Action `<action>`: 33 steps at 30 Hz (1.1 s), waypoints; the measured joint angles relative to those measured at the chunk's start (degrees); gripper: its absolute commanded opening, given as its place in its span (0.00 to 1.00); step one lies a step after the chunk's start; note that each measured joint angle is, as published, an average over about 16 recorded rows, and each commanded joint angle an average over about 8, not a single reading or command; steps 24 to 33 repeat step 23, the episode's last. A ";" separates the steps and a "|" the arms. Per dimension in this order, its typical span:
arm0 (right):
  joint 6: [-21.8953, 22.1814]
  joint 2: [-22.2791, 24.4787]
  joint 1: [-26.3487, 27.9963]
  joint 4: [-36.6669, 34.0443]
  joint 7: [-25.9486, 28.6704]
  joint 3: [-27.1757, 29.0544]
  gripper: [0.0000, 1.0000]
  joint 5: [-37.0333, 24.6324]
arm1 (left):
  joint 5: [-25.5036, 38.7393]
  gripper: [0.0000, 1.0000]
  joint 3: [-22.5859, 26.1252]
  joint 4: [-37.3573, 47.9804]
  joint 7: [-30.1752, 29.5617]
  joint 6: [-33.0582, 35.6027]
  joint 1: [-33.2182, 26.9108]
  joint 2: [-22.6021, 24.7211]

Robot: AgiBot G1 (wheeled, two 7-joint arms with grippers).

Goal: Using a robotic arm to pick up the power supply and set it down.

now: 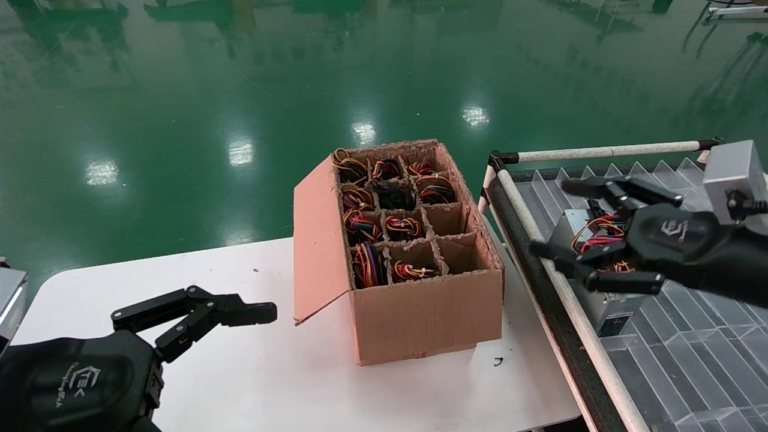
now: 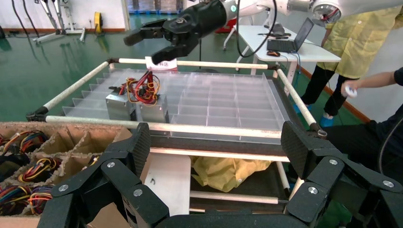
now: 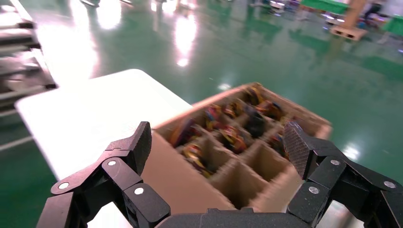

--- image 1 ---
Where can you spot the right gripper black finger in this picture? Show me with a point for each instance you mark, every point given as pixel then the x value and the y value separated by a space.
pixel 618 281
pixel 636 192

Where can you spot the clear acrylic divider tray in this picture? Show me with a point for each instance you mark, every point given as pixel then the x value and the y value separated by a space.
pixel 690 372

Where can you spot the brown cardboard divider box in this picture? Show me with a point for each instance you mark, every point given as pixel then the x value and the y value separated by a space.
pixel 420 324

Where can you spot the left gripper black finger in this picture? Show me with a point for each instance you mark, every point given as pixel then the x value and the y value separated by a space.
pixel 246 313

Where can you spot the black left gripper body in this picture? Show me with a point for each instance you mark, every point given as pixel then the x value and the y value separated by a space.
pixel 60 384

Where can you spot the white metal stand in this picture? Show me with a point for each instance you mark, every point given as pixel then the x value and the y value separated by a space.
pixel 738 10

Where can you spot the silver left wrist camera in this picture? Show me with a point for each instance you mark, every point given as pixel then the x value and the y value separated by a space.
pixel 11 306

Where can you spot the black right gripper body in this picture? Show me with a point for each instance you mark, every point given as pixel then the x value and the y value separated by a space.
pixel 690 246

